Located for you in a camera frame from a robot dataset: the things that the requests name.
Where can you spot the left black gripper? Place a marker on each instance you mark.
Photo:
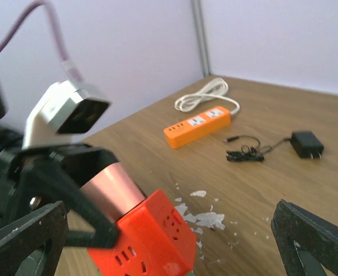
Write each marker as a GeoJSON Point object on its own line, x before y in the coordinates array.
{"type": "Point", "coordinates": [31, 178]}

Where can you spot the black power adapter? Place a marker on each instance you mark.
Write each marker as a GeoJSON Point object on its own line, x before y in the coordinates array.
{"type": "Point", "coordinates": [306, 145]}

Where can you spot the orange power strip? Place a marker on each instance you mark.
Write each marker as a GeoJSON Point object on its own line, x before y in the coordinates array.
{"type": "Point", "coordinates": [200, 125]}

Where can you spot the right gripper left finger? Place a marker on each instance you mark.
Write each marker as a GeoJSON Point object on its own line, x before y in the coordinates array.
{"type": "Point", "coordinates": [32, 245]}

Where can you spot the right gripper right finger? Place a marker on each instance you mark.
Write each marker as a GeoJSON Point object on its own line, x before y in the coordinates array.
{"type": "Point", "coordinates": [308, 244]}

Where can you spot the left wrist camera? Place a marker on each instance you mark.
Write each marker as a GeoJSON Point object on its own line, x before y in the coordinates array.
{"type": "Point", "coordinates": [66, 109]}

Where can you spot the red cube socket adapter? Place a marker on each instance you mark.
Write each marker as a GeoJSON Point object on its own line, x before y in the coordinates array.
{"type": "Point", "coordinates": [154, 240]}

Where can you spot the left aluminium frame post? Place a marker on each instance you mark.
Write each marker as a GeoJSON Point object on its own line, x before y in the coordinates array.
{"type": "Point", "coordinates": [200, 29]}

